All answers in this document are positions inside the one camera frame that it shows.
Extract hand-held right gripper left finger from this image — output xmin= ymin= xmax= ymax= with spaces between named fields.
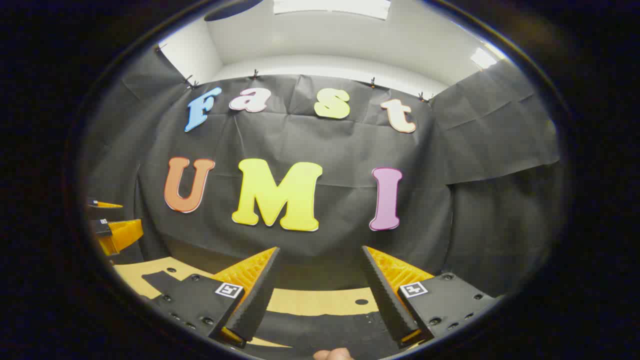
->
xmin=149 ymin=246 xmax=281 ymax=349

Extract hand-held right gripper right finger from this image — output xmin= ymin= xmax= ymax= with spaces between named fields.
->
xmin=361 ymin=245 xmax=497 ymax=350

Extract dark grey jeans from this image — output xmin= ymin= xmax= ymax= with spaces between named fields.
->
xmin=141 ymin=271 xmax=401 ymax=360

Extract black backdrop cloth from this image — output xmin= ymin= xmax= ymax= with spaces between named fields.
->
xmin=80 ymin=44 xmax=563 ymax=303

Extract row of small black clips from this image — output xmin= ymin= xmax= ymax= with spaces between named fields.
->
xmin=155 ymin=44 xmax=436 ymax=103

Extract small white ceiling light panel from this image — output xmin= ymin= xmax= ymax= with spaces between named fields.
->
xmin=469 ymin=47 xmax=500 ymax=70

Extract large white ceiling light panel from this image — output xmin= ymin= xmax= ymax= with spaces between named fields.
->
xmin=272 ymin=0 xmax=392 ymax=21

